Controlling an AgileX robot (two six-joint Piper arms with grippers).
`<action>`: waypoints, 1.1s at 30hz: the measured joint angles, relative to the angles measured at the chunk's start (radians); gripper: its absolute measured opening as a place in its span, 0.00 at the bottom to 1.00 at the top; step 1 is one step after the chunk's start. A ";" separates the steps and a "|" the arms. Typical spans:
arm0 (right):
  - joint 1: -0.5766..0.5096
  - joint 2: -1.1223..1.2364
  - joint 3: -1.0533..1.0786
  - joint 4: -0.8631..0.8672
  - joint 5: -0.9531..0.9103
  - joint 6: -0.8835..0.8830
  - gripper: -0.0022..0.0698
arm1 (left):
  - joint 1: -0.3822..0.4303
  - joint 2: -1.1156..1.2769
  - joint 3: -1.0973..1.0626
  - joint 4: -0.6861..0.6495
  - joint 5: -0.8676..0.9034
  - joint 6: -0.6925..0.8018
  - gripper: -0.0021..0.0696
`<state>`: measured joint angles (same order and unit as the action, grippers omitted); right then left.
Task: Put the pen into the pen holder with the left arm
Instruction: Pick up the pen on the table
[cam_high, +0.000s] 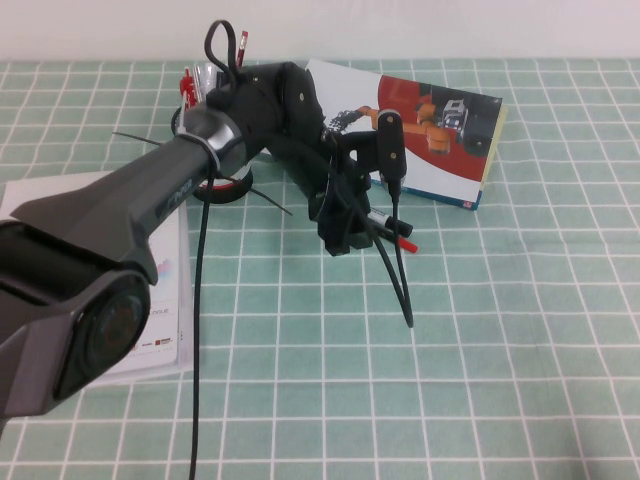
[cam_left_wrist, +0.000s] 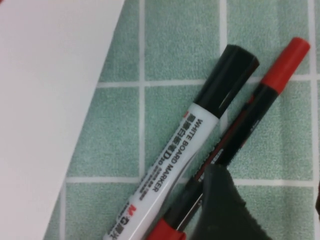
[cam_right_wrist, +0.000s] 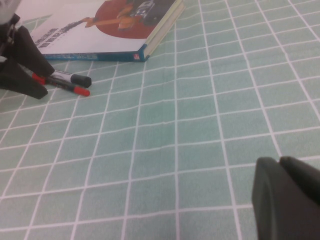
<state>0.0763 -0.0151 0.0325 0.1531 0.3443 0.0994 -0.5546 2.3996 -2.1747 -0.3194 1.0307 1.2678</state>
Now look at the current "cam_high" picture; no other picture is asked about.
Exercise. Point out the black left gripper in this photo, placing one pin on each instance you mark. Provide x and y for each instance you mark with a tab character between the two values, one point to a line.
340	195

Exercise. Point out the red black marker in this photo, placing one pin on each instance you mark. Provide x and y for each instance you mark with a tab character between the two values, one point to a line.
410	245

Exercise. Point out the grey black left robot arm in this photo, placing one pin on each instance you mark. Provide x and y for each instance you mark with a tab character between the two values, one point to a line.
100	225

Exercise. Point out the black mesh pen holder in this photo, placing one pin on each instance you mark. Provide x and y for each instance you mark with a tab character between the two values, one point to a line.
225	196

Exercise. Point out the silver clear pen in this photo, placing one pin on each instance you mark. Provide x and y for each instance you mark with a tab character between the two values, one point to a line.
205	80

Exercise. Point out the red click pen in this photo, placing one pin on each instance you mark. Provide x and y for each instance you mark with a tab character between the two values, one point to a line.
187	87

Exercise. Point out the white marker black cap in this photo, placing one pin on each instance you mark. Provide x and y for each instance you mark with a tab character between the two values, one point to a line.
385	220

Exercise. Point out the black zip tie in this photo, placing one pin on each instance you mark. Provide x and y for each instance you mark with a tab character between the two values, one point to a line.
137	138
272	202

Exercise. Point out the white red robot book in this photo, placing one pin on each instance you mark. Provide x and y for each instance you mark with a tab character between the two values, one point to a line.
450	165

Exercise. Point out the white zip tie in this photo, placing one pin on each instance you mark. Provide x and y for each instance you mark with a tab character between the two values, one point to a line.
192	139

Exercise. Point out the white show catalogue booklet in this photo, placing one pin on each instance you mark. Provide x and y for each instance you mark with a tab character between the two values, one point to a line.
167	320

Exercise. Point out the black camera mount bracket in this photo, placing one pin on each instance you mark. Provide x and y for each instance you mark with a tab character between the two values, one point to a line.
362	150

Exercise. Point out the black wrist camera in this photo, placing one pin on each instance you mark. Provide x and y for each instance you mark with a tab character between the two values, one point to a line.
391	145

